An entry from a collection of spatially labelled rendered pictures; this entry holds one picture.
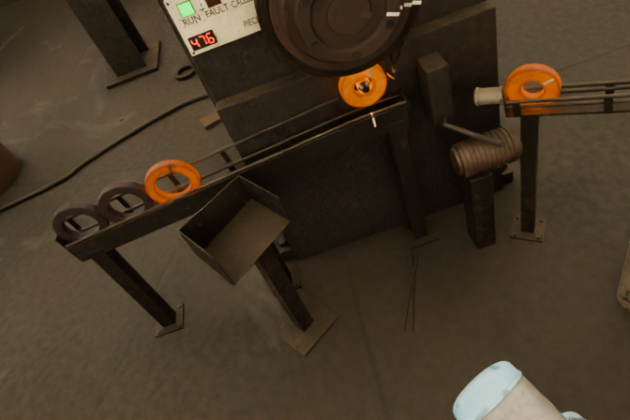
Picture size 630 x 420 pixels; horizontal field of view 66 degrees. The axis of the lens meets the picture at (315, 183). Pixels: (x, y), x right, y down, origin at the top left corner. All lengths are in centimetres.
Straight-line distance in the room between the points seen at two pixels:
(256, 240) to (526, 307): 100
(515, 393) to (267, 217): 102
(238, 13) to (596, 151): 165
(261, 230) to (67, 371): 129
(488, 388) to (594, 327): 121
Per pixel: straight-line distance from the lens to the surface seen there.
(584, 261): 209
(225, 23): 156
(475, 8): 175
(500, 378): 78
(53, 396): 253
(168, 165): 170
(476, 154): 171
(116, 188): 177
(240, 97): 166
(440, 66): 164
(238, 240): 159
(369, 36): 141
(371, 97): 163
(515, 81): 163
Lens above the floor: 171
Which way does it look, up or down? 43 degrees down
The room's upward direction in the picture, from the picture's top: 23 degrees counter-clockwise
